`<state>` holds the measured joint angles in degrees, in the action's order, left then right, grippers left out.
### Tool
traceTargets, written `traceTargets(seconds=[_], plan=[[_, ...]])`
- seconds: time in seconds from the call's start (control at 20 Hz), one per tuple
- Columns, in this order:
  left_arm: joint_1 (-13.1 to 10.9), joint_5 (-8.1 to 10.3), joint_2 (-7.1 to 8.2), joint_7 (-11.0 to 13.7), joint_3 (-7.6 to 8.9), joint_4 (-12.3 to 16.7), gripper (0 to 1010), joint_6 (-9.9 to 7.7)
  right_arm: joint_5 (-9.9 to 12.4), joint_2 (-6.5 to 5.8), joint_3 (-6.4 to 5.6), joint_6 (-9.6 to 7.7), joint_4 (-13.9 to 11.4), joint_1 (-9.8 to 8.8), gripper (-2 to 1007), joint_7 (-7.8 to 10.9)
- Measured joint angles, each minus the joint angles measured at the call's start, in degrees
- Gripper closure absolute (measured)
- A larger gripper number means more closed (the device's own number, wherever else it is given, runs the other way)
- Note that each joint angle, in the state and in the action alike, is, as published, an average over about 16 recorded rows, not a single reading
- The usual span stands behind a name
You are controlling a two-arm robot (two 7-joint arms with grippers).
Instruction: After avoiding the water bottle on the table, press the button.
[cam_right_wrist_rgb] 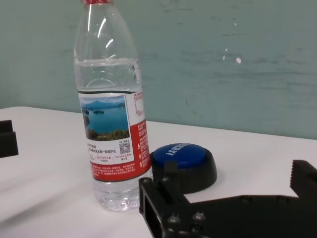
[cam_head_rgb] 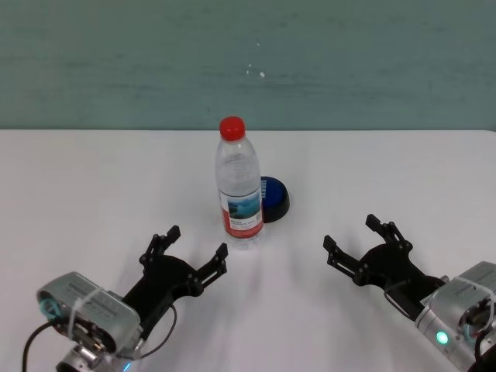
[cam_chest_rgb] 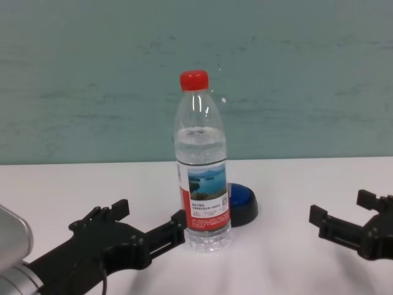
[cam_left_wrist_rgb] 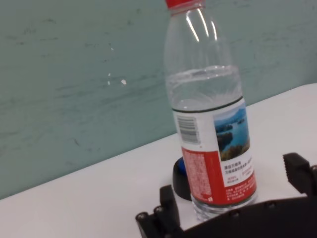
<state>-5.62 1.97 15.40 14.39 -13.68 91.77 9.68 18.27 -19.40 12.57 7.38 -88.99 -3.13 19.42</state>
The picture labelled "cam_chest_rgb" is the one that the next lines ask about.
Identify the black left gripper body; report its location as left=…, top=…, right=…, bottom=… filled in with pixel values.
left=20, top=221, right=152, bottom=295

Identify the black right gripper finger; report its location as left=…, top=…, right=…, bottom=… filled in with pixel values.
left=356, top=189, right=393, bottom=214
left=308, top=204, right=368, bottom=247

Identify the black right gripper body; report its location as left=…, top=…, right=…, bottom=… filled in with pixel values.
left=358, top=211, right=393, bottom=262

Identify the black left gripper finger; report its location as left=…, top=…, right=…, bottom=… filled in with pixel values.
left=68, top=199, right=131, bottom=232
left=140, top=209, right=189, bottom=262

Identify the clear red-capped water bottle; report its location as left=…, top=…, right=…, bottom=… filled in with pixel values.
left=173, top=69, right=233, bottom=253

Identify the blue button on black base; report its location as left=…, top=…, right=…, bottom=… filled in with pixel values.
left=227, top=183, right=260, bottom=228

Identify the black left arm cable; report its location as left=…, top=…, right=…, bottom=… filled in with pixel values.
left=97, top=257, right=109, bottom=295

